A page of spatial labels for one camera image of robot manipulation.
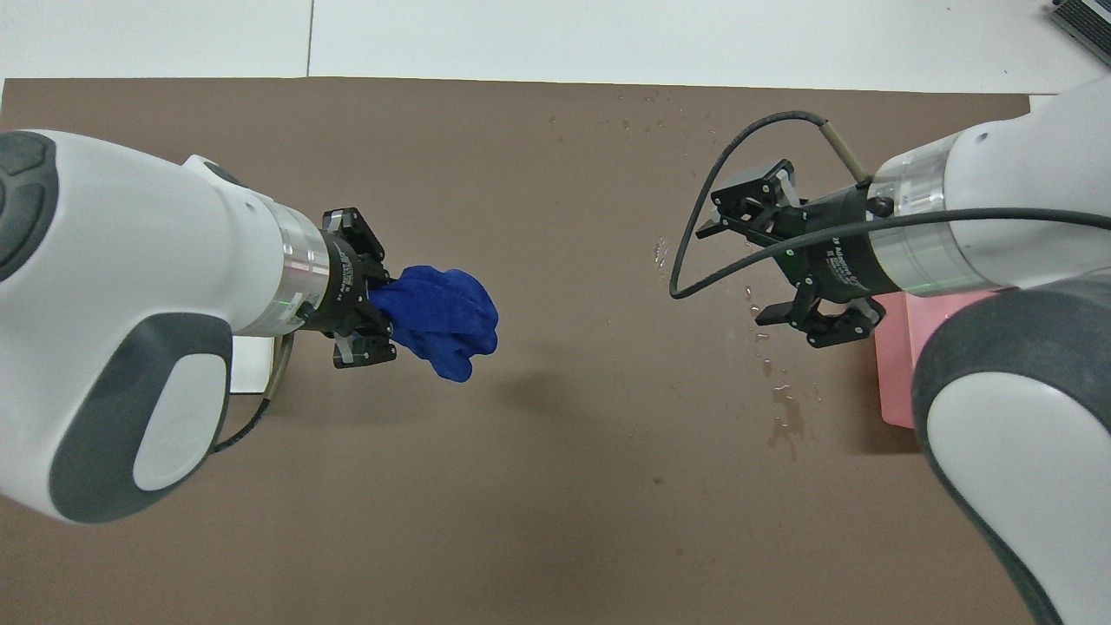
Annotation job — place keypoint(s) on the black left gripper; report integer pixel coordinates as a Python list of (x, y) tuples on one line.
[(343, 286)]

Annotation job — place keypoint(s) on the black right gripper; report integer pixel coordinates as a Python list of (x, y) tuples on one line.
[(846, 260)]

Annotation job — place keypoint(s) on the blue towel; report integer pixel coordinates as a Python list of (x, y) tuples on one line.
[(443, 317)]

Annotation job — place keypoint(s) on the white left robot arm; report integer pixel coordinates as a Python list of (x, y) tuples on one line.
[(130, 260)]

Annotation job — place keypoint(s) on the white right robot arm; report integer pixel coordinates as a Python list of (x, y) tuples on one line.
[(1024, 391)]

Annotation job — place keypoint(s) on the white towel rack base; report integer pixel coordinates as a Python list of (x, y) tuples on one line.
[(252, 365)]

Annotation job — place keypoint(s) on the spilled water droplets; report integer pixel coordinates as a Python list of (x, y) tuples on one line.
[(785, 404)]

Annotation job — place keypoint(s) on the pink plastic bin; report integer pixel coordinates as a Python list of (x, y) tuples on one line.
[(898, 373)]

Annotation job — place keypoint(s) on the brown table mat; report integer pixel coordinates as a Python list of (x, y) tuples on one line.
[(564, 477)]

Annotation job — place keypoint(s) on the dark grey device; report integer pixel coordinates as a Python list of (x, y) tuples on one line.
[(1085, 17)]

